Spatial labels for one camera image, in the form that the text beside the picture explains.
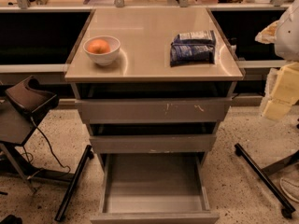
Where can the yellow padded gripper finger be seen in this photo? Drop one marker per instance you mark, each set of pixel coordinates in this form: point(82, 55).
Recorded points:
point(281, 91)

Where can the blue chip bag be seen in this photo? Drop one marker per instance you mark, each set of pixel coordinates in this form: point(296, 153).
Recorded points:
point(193, 47)

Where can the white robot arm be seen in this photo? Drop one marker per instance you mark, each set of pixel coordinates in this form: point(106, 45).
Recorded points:
point(284, 34)

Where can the grey top drawer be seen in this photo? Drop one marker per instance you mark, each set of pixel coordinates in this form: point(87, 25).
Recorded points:
point(147, 111)

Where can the grey drawer cabinet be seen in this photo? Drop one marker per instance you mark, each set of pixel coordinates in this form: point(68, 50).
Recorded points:
point(143, 70)

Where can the grey open bottom drawer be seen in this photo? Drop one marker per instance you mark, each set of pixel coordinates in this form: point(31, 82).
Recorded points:
point(154, 189)

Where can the grey middle drawer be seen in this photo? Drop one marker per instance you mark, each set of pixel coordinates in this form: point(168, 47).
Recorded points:
point(152, 143)

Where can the white sneaker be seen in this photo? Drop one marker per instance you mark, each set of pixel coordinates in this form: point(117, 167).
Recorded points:
point(290, 188)

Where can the black right stand leg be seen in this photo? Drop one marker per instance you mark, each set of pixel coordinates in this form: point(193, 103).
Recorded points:
point(264, 174)

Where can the black stand leg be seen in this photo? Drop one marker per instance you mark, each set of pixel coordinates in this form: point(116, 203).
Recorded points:
point(87, 154)
point(264, 174)

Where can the white ceramic bowl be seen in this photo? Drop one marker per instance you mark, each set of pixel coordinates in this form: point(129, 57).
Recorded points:
point(106, 58)

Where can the orange fruit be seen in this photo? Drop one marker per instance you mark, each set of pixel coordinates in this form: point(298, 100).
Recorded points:
point(98, 46)

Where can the black left stand leg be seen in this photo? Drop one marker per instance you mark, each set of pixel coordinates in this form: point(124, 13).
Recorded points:
point(87, 154)

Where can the dark brown device holder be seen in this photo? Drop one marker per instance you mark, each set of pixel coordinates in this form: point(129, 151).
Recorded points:
point(30, 101)

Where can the small dark side table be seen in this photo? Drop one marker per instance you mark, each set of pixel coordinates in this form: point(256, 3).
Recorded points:
point(15, 131)

